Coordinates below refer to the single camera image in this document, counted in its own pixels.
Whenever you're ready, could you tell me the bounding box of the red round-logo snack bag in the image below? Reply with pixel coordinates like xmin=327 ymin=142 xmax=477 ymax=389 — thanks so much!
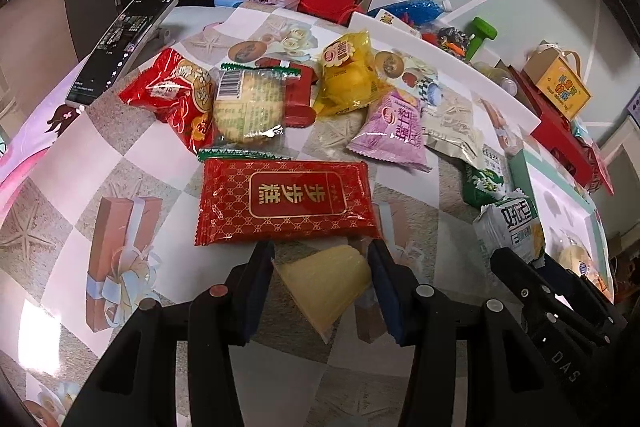
xmin=119 ymin=49 xmax=217 ymax=154

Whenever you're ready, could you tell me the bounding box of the pale yellow snack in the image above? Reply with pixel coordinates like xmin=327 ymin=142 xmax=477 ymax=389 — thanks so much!
xmin=273 ymin=245 xmax=371 ymax=343

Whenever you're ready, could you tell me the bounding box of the green dumbbell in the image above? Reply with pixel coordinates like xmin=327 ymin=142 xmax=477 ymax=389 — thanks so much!
xmin=465 ymin=17 xmax=498 ymax=62

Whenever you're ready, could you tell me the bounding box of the yellow handled gift box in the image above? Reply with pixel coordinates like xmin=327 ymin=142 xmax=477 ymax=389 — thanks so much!
xmin=524 ymin=41 xmax=591 ymax=120

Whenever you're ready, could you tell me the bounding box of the small dark red packet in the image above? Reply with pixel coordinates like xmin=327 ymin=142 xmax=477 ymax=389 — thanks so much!
xmin=256 ymin=57 xmax=318 ymax=128

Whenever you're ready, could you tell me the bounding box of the cream printed snack bag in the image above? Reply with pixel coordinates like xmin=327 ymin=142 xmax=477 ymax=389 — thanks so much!
xmin=421 ymin=82 xmax=485 ymax=170

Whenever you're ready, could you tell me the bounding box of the smartphone on stand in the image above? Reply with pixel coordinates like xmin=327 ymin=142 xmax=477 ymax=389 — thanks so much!
xmin=65 ymin=0 xmax=179 ymax=108

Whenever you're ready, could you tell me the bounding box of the blue bead bottle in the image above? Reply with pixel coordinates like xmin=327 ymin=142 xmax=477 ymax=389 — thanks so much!
xmin=368 ymin=0 xmax=452 ymax=24

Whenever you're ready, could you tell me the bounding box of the clear plastic bottle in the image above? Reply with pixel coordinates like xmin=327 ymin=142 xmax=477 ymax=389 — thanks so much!
xmin=472 ymin=62 xmax=518 ymax=96

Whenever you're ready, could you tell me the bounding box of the white foam board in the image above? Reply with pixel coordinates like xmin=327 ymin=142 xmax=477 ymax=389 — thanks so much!
xmin=348 ymin=13 xmax=540 ymax=133

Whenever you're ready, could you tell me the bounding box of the large red cake packet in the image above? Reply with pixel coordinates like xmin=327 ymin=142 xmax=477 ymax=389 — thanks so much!
xmin=194 ymin=159 xmax=381 ymax=246

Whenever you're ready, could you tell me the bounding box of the pink bread packet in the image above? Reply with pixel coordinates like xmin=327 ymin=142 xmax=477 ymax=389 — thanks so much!
xmin=347 ymin=88 xmax=430 ymax=171

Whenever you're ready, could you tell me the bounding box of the green white biscuit packet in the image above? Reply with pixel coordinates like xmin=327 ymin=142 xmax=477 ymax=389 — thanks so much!
xmin=462 ymin=145 xmax=514 ymax=209

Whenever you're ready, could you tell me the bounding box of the red box with cutout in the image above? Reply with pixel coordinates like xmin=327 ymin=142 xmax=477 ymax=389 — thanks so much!
xmin=508 ymin=66 xmax=615 ymax=195

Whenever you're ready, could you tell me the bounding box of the clear round biscuit packet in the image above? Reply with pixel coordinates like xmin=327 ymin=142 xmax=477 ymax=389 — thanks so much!
xmin=198 ymin=63 xmax=300 ymax=162

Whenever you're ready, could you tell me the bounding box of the teal rimmed white tray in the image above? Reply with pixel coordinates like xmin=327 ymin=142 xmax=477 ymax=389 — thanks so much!
xmin=509 ymin=148 xmax=614 ymax=300

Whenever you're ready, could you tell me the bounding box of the colourful toy pile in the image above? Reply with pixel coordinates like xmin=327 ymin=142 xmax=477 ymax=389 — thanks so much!
xmin=400 ymin=14 xmax=470 ymax=60

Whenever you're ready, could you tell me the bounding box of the yellow bread packet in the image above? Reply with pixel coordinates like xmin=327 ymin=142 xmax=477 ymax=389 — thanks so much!
xmin=312 ymin=30 xmax=392 ymax=118

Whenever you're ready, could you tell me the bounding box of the patterned tablecloth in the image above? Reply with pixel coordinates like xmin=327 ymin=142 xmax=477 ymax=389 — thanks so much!
xmin=0 ymin=4 xmax=612 ymax=427

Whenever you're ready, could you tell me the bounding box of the white green small snack packet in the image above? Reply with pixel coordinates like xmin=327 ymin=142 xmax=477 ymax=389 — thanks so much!
xmin=473 ymin=188 xmax=544 ymax=265

